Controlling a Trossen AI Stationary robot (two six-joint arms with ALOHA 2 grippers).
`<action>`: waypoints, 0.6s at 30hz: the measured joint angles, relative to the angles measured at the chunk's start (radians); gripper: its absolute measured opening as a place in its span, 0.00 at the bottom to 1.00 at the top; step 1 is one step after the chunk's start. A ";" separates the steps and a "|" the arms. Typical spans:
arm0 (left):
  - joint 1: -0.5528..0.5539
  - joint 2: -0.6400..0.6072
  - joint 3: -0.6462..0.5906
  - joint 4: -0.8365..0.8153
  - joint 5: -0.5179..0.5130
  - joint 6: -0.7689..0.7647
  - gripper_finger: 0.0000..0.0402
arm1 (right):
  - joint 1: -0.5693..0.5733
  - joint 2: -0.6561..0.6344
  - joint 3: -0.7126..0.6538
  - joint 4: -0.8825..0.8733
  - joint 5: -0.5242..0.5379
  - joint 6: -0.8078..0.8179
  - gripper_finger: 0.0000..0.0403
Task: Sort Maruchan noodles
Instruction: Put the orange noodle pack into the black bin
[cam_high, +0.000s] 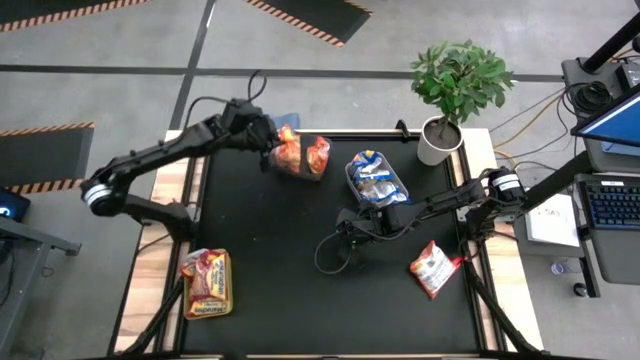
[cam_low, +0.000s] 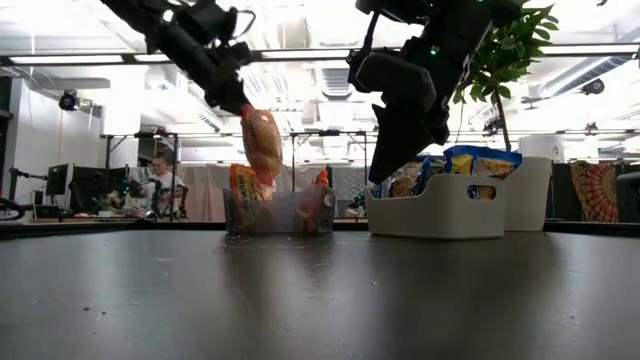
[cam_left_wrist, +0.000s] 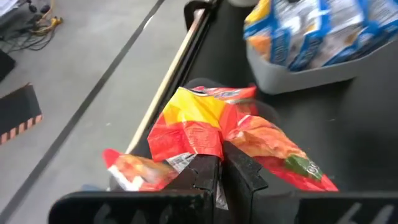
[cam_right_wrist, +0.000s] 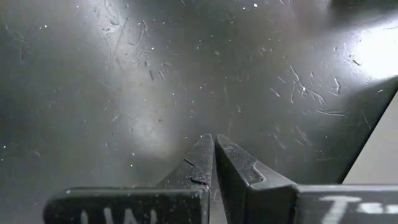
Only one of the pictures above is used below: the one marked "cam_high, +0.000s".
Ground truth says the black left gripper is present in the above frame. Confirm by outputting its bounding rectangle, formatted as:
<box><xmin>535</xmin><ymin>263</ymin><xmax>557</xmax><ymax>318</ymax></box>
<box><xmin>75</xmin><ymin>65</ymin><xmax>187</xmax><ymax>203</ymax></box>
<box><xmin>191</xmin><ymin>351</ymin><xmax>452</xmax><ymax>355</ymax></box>
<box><xmin>222</xmin><ymin>98</ymin><xmax>281</xmax><ymax>174</ymax></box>

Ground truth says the orange Maruchan noodle pack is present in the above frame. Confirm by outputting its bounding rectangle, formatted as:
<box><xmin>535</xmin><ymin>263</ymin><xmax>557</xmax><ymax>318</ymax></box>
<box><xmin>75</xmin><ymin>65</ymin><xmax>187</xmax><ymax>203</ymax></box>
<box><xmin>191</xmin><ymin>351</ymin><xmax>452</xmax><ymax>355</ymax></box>
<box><xmin>304</xmin><ymin>135</ymin><xmax>332</xmax><ymax>176</ymax></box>
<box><xmin>268</xmin><ymin>123</ymin><xmax>304</xmax><ymax>176</ymax></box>

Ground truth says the dark grey translucent bin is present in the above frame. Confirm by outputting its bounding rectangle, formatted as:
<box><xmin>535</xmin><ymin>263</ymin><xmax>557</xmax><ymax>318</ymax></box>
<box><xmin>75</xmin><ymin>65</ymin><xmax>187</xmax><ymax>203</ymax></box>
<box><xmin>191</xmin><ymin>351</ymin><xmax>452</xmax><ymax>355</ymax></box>
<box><xmin>268</xmin><ymin>127</ymin><xmax>335</xmax><ymax>182</ymax></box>

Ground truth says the white plastic bin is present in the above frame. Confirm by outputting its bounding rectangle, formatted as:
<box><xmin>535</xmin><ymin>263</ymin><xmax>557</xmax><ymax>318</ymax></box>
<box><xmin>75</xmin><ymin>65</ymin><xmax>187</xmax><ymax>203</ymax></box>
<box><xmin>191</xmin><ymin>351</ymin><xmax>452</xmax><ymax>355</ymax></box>
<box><xmin>344</xmin><ymin>149</ymin><xmax>412</xmax><ymax>210</ymax></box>

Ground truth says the white plant pot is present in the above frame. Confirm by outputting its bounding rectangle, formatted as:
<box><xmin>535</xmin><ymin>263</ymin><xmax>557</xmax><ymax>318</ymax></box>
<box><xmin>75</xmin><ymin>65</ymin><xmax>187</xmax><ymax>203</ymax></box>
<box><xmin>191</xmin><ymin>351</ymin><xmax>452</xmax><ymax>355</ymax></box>
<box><xmin>416</xmin><ymin>115</ymin><xmax>465</xmax><ymax>167</ymax></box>

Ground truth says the black table mat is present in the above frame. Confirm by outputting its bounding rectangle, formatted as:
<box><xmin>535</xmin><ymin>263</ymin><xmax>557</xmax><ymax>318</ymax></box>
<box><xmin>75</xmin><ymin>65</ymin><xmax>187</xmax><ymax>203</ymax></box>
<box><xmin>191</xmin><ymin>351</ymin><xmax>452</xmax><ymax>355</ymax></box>
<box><xmin>182</xmin><ymin>134</ymin><xmax>481</xmax><ymax>355</ymax></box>

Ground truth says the yellow-green plastic bin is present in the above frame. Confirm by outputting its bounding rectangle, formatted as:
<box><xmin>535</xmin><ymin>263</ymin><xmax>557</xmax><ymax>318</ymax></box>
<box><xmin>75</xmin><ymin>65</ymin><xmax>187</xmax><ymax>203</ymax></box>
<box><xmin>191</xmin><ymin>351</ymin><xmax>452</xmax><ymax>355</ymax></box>
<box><xmin>182</xmin><ymin>248</ymin><xmax>235</xmax><ymax>321</ymax></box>

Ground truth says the black hazard-striped floor mat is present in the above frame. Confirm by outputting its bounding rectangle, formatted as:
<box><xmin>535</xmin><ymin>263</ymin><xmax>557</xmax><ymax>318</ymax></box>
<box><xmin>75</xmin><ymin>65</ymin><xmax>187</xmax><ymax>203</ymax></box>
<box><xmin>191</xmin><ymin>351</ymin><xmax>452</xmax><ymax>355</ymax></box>
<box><xmin>243</xmin><ymin>0</ymin><xmax>374</xmax><ymax>49</ymax></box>
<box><xmin>0</xmin><ymin>121</ymin><xmax>96</xmax><ymax>196</ymax></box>
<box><xmin>0</xmin><ymin>0</ymin><xmax>151</xmax><ymax>34</ymax></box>

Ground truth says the green leafy plant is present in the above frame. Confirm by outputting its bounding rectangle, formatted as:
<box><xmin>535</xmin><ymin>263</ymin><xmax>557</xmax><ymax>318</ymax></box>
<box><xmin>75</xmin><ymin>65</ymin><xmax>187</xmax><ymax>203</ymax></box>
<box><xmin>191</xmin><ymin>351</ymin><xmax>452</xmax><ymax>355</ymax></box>
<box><xmin>408</xmin><ymin>38</ymin><xmax>516</xmax><ymax>127</ymax></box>

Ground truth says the white paper sheet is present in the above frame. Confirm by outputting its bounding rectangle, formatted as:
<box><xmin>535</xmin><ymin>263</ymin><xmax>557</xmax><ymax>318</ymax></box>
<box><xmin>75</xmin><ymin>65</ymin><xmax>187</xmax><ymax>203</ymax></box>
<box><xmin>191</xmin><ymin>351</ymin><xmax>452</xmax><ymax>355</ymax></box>
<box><xmin>527</xmin><ymin>192</ymin><xmax>581</xmax><ymax>249</ymax></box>

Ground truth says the black stand leg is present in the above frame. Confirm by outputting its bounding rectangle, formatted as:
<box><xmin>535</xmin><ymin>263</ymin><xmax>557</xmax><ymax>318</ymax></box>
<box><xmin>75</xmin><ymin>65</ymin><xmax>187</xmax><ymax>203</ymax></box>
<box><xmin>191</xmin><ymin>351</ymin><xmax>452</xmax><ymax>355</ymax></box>
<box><xmin>519</xmin><ymin>149</ymin><xmax>594</xmax><ymax>211</ymax></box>

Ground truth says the clear water bottle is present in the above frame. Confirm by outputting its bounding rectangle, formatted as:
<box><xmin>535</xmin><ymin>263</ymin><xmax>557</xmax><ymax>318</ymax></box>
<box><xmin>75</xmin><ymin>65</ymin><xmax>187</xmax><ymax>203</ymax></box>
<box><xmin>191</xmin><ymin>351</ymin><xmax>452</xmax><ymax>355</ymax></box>
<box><xmin>549</xmin><ymin>257</ymin><xmax>584</xmax><ymax>277</ymax></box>

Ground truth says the grey metal desk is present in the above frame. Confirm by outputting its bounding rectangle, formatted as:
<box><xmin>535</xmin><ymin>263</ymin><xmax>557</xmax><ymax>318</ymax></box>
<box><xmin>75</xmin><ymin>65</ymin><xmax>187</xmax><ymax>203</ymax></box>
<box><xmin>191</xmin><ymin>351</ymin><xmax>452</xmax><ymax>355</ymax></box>
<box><xmin>0</xmin><ymin>214</ymin><xmax>84</xmax><ymax>360</ymax></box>

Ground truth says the black backlit keyboard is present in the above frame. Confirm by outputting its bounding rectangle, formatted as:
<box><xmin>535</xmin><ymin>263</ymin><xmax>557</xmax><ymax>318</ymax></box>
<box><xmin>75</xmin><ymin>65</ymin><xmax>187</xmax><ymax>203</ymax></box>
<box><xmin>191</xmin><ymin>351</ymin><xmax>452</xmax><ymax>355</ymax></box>
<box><xmin>582</xmin><ymin>180</ymin><xmax>640</xmax><ymax>231</ymax></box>

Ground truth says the grey keyboard tray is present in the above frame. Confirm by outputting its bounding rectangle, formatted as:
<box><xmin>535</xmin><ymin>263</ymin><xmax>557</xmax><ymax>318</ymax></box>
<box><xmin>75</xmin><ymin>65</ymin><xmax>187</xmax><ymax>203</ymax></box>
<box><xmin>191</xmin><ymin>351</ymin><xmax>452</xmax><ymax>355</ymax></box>
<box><xmin>573</xmin><ymin>172</ymin><xmax>640</xmax><ymax>287</ymax></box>

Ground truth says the grey stand base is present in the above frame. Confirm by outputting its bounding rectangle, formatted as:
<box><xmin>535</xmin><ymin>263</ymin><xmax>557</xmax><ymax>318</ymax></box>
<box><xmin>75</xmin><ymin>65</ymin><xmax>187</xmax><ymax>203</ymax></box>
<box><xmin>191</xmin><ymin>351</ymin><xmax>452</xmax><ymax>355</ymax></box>
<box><xmin>560</xmin><ymin>57</ymin><xmax>626</xmax><ymax>101</ymax></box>

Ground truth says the black device with blue light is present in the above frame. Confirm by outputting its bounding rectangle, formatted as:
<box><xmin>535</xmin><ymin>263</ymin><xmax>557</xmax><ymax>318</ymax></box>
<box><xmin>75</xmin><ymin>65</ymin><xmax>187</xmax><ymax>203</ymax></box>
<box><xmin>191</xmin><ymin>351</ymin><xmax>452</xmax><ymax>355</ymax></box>
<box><xmin>0</xmin><ymin>187</ymin><xmax>32</xmax><ymax>224</ymax></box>

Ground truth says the computer monitor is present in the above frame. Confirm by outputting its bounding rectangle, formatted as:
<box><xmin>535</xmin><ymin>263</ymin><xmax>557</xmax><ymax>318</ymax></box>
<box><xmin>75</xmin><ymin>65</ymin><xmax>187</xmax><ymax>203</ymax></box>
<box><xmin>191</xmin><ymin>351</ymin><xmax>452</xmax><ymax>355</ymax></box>
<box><xmin>570</xmin><ymin>92</ymin><xmax>640</xmax><ymax>150</ymax></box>

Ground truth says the black stand pole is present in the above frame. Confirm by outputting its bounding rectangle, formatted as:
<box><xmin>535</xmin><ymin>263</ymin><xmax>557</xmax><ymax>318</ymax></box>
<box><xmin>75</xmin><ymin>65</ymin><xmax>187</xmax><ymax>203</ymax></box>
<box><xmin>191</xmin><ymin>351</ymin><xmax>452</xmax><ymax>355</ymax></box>
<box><xmin>579</xmin><ymin>12</ymin><xmax>640</xmax><ymax>75</ymax></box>

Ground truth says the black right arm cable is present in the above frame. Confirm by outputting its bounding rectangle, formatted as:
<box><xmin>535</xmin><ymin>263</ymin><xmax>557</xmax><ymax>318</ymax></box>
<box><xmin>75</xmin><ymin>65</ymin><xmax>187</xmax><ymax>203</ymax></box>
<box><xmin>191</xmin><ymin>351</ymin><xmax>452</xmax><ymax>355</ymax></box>
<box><xmin>313</xmin><ymin>229</ymin><xmax>355</xmax><ymax>276</ymax></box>

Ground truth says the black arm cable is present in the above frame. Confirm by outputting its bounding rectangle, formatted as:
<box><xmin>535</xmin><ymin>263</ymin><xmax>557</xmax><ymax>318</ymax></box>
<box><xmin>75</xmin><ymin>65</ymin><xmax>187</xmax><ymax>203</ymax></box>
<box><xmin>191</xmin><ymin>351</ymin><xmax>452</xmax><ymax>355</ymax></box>
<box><xmin>313</xmin><ymin>229</ymin><xmax>355</xmax><ymax>276</ymax></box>
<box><xmin>182</xmin><ymin>69</ymin><xmax>269</xmax><ymax>131</ymax></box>

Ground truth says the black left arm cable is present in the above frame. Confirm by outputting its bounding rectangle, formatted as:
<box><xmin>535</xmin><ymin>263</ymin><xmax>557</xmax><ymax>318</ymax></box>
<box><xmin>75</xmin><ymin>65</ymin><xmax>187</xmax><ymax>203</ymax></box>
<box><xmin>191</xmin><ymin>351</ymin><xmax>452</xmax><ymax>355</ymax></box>
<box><xmin>182</xmin><ymin>69</ymin><xmax>269</xmax><ymax>131</ymax></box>

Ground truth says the coiled black cable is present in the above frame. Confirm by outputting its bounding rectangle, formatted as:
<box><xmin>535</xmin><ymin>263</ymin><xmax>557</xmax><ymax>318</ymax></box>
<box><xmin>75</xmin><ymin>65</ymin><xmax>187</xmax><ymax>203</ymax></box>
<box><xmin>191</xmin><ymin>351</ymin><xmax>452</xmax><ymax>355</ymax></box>
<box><xmin>567</xmin><ymin>79</ymin><xmax>616</xmax><ymax>119</ymax></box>

